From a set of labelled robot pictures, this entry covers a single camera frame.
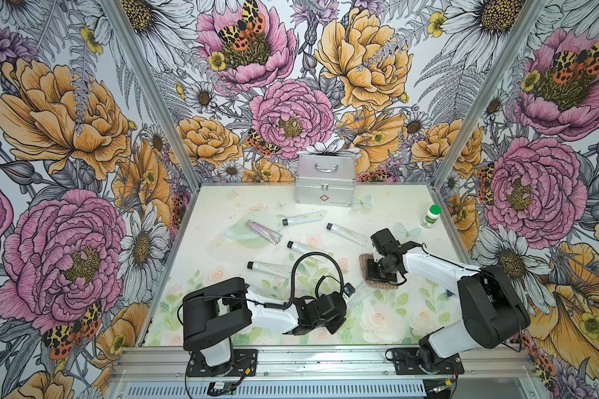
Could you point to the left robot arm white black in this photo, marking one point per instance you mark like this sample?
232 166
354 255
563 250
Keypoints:
211 316

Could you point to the purple metallic tube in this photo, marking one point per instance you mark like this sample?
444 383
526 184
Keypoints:
270 235

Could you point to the brown striped towel cloth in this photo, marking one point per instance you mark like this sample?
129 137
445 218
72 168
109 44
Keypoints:
363 260

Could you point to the white slotted cable duct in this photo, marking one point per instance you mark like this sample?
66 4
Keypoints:
283 389

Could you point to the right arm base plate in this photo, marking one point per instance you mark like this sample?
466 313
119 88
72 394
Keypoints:
418 361

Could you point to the white tube purple cap far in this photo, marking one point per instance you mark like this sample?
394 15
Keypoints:
348 234

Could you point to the white tube teal cap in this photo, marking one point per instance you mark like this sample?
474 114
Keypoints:
310 217

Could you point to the right aluminium corner post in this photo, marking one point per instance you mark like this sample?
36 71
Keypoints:
517 39

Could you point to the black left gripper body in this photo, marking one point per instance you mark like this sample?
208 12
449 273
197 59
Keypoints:
331 325

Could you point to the aluminium corner post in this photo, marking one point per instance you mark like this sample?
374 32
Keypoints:
121 26
517 39

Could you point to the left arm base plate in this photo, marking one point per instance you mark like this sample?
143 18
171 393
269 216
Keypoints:
242 362

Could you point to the left aluminium corner post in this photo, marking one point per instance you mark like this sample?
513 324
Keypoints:
121 26

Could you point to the white tube dark blue cap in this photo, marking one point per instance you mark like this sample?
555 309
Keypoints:
359 294

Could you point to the silver aluminium first aid case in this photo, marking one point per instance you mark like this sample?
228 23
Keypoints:
325 180

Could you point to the aluminium front rail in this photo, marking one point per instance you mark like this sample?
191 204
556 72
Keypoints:
168 364

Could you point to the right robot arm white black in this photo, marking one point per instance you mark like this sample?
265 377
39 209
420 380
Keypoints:
491 310

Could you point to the white bottle green cap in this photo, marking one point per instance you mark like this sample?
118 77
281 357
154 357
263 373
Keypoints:
433 214

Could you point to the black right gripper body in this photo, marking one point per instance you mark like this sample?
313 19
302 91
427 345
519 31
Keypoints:
381 271

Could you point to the white tube dark cap left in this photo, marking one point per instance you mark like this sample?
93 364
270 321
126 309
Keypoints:
276 270

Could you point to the white tube black cap centre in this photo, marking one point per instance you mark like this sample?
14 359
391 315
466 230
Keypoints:
302 248

